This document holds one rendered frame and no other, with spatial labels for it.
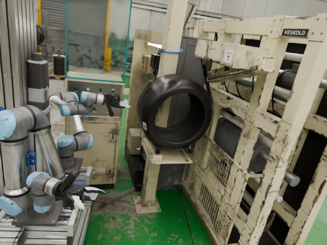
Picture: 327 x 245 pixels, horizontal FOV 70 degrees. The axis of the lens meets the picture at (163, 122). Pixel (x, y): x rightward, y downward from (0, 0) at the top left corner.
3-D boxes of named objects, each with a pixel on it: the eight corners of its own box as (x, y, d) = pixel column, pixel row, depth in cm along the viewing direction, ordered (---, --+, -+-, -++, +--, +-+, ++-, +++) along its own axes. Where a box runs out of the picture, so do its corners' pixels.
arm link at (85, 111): (74, 113, 170) (76, 100, 165) (88, 111, 178) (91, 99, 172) (78, 119, 166) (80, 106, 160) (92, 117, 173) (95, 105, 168)
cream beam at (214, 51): (193, 56, 200) (196, 38, 195) (218, 60, 208) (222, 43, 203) (231, 68, 147) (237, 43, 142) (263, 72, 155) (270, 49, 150)
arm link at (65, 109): (42, 91, 188) (63, 104, 154) (56, 91, 196) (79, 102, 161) (43, 105, 192) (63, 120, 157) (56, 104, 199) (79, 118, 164)
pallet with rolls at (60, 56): (51, 72, 826) (50, 49, 800) (75, 74, 848) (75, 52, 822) (43, 78, 718) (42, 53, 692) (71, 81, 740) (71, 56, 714)
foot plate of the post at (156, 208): (132, 197, 265) (133, 194, 264) (155, 195, 273) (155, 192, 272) (136, 214, 241) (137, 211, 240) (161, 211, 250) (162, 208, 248)
